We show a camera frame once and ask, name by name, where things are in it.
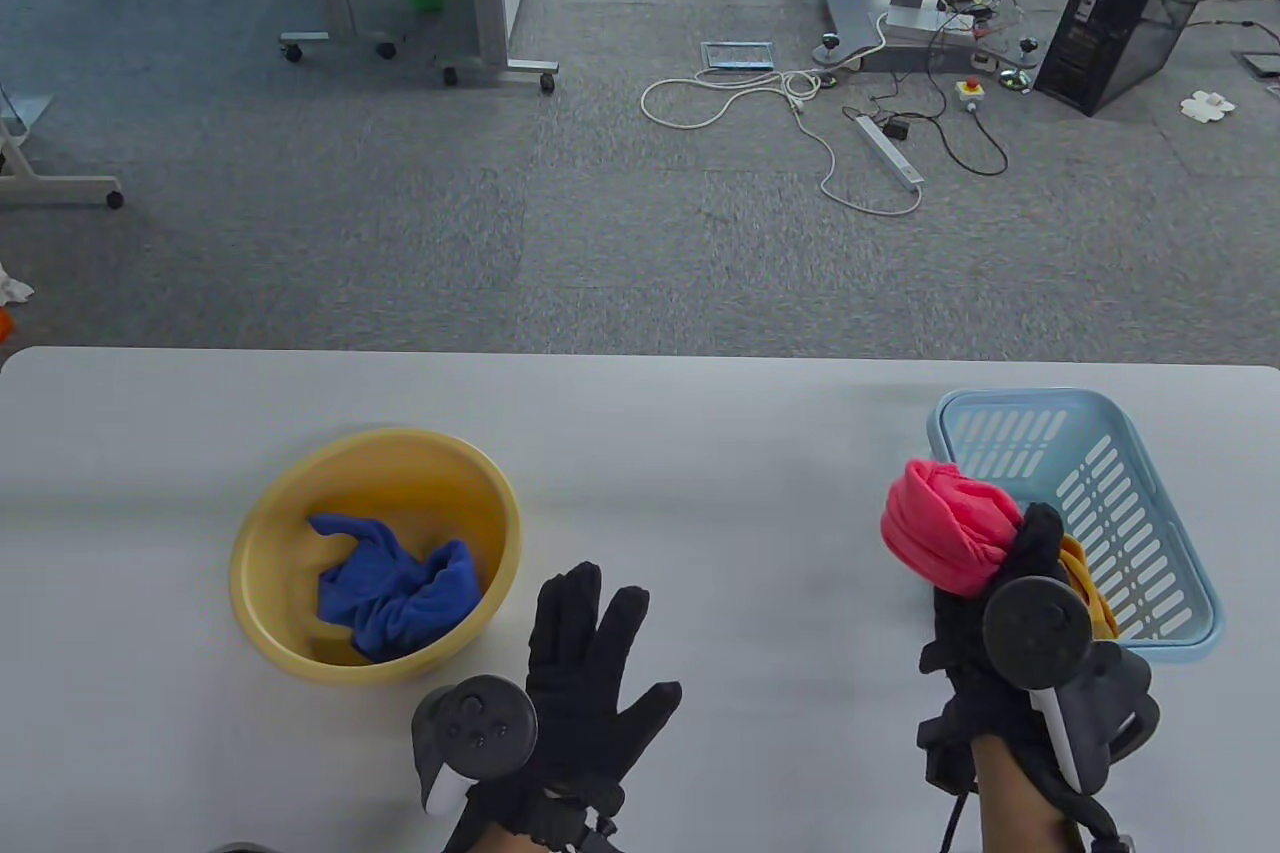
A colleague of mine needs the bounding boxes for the person's right hand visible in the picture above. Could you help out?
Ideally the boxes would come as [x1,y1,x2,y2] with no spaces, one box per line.
[918,503,1069,746]

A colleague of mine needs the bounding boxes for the person's left hand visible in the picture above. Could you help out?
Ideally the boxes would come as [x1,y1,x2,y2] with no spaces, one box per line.
[440,561,683,853]

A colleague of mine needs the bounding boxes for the yellow square towel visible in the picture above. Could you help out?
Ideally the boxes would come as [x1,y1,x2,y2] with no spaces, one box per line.
[1058,533,1121,642]

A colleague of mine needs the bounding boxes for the pink square towel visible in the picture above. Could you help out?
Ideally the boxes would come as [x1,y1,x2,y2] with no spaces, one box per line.
[880,459,1026,599]

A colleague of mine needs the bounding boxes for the blue square towel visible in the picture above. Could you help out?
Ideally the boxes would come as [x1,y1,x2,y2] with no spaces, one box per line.
[307,513,483,664]

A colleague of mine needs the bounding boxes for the person's right forearm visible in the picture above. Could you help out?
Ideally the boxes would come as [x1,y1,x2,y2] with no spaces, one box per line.
[968,733,1089,853]

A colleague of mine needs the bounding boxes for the light blue plastic basket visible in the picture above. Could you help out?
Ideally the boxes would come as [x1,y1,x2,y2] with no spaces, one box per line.
[928,387,1225,664]

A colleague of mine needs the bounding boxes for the yellow plastic basin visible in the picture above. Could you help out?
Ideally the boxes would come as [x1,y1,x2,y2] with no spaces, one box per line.
[228,428,524,689]

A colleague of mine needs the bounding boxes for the silver floor outlet box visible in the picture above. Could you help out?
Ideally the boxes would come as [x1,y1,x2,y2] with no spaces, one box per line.
[700,40,776,74]

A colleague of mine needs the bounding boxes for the black computer tower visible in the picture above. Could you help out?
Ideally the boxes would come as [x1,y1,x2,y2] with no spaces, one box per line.
[1033,0,1241,117]

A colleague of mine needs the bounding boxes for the grey wheeled table foot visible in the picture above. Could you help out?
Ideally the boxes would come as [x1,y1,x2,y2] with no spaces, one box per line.
[0,83,126,210]

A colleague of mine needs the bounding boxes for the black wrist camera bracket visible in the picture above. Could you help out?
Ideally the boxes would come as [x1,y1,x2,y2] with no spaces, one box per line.
[555,793,626,853]
[917,718,978,794]

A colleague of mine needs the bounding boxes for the white power strip with cable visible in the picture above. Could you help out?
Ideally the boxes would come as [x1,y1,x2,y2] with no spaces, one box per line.
[640,11,926,217]

